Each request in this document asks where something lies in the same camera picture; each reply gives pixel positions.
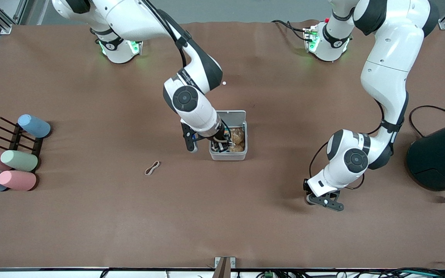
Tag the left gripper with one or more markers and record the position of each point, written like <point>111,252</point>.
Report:
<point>305,187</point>

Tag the small white lidded bin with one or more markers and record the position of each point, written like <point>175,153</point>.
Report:
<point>230,156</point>

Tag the white rubber band loop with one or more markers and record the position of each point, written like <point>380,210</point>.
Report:
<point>152,168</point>

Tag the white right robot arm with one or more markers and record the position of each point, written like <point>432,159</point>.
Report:
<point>193,112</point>

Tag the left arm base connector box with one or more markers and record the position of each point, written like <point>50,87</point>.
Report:
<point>310,38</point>

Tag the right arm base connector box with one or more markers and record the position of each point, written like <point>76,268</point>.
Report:
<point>135,47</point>

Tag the brown crumpled paper trash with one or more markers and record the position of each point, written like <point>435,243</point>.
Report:
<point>238,139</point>

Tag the dark teal round bin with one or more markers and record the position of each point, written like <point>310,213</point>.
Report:
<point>439,158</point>

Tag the green terminal connector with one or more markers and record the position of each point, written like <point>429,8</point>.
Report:
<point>269,274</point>

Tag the brown table cover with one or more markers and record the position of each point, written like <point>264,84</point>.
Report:
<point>129,224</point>

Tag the green plastic cup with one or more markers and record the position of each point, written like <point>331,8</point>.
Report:
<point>19,160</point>

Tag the black peg cup rack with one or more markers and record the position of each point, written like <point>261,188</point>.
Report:
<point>17,139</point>

